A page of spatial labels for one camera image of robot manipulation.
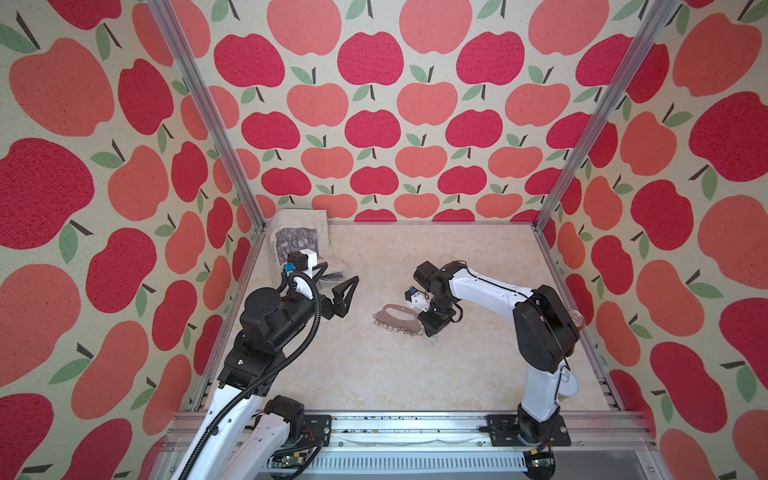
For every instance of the left rear aluminium frame post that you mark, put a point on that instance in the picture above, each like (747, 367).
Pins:
(170, 27)

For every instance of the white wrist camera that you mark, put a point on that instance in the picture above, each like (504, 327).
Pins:
(417, 299)
(304, 260)

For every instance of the cream printed canvas tote bag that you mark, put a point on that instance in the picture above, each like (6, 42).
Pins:
(296, 229)

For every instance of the red soda can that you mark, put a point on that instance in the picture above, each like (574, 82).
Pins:
(577, 318)

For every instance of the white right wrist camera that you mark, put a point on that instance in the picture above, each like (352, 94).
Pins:
(417, 299)

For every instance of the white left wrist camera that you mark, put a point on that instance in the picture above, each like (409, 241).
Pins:
(304, 260)

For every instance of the aluminium frame post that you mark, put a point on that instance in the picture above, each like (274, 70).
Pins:
(170, 27)
(650, 28)

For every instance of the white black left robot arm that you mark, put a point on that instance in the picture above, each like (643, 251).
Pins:
(258, 372)

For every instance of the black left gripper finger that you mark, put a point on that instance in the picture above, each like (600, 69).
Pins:
(328, 292)
(343, 296)

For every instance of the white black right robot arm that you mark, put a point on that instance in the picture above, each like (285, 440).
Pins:
(545, 331)

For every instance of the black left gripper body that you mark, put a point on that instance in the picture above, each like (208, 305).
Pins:
(326, 308)

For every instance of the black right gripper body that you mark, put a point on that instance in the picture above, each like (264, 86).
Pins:
(434, 319)

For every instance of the right rear aluminium frame post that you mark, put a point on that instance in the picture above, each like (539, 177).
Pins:
(650, 28)

